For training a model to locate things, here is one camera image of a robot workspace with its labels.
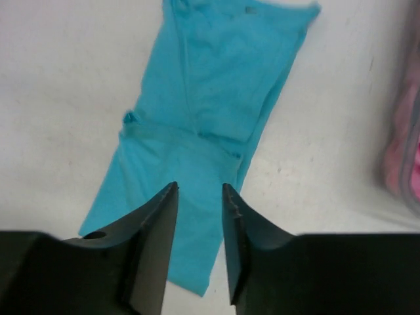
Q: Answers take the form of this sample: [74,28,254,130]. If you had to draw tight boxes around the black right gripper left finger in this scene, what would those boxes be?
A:
[1,182,179,314]

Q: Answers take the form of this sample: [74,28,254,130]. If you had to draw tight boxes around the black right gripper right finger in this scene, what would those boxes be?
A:
[222,184,419,314]

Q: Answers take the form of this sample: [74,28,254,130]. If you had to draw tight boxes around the teal t-shirt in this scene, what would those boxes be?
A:
[79,1,321,295]

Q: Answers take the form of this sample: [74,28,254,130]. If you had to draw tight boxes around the clear plastic bin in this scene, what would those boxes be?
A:
[383,1,419,215]

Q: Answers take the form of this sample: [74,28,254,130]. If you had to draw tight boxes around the pink crumpled t-shirt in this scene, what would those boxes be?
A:
[383,82,419,196]

